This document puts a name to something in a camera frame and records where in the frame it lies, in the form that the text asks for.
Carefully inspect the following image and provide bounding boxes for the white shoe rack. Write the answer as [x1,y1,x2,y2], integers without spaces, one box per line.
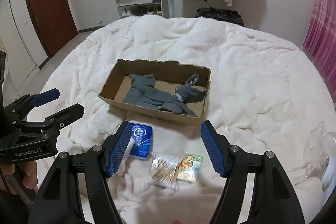
[115,0,163,19]

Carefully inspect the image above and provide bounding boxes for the pink curtain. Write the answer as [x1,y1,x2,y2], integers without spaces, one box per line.
[303,0,336,95]

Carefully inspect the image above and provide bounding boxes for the dark red door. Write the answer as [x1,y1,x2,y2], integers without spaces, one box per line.
[25,0,78,57]

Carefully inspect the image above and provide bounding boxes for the person's left hand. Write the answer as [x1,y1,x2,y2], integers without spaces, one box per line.
[1,161,38,194]

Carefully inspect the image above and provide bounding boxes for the dark clothes pile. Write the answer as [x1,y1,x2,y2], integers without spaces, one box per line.
[195,7,245,27]

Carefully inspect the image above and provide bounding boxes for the open cardboard box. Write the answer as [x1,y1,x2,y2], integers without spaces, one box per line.
[98,59,211,126]

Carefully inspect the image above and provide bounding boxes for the clear plastic bag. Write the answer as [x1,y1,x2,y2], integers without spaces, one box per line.
[303,122,335,180]

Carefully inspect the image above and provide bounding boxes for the white fluffy blanket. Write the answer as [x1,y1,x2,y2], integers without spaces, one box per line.
[26,14,336,224]

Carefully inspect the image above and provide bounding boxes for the blue tissue pack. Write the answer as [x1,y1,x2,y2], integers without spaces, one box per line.
[130,123,153,159]

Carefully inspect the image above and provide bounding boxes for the grey socks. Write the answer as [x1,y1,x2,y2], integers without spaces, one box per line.
[123,74,206,117]

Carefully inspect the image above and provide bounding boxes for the cotton swab bag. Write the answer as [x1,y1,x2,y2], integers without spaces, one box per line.
[145,152,182,191]

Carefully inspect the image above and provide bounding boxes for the cartoon tissue pack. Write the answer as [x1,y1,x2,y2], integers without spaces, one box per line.
[177,153,203,182]

